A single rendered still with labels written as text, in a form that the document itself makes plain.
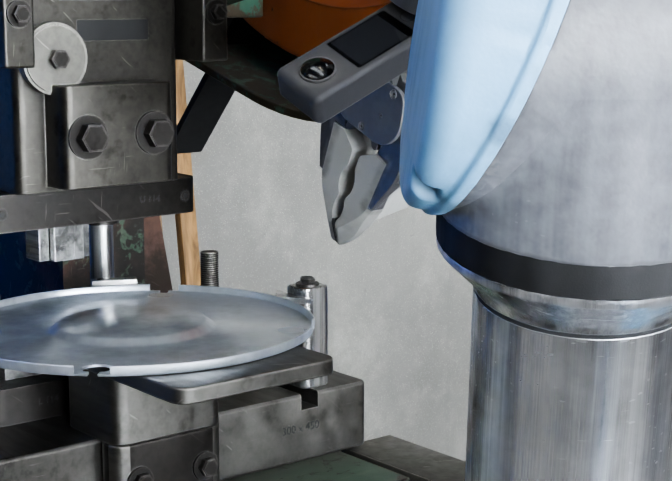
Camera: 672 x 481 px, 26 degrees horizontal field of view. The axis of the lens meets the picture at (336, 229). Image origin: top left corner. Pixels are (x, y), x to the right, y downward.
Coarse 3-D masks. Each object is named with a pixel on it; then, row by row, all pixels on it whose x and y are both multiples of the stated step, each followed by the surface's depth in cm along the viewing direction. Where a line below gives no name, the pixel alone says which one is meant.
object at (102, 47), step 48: (48, 0) 112; (96, 0) 115; (144, 0) 118; (48, 48) 111; (96, 48) 115; (144, 48) 118; (0, 96) 113; (48, 96) 113; (96, 96) 113; (144, 96) 115; (0, 144) 114; (48, 144) 113; (96, 144) 112; (144, 144) 116; (48, 192) 114
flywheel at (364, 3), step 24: (264, 0) 153; (288, 0) 150; (312, 0) 147; (336, 0) 146; (360, 0) 144; (384, 0) 140; (264, 24) 153; (288, 24) 150; (312, 24) 147; (336, 24) 144; (288, 48) 151; (312, 48) 147
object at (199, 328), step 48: (96, 288) 129; (144, 288) 130; (192, 288) 130; (0, 336) 113; (48, 336) 113; (96, 336) 110; (144, 336) 110; (192, 336) 112; (240, 336) 113; (288, 336) 113
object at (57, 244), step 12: (60, 228) 122; (72, 228) 123; (84, 228) 124; (36, 240) 122; (48, 240) 122; (60, 240) 122; (72, 240) 123; (84, 240) 125; (36, 252) 122; (48, 252) 123; (60, 252) 122; (72, 252) 123; (84, 252) 125
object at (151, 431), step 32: (288, 352) 109; (96, 384) 111; (128, 384) 104; (160, 384) 100; (192, 384) 100; (224, 384) 101; (256, 384) 102; (96, 416) 112; (128, 416) 110; (160, 416) 112; (192, 416) 114; (128, 448) 111; (160, 448) 113; (192, 448) 115; (128, 480) 111; (160, 480) 113; (192, 480) 115
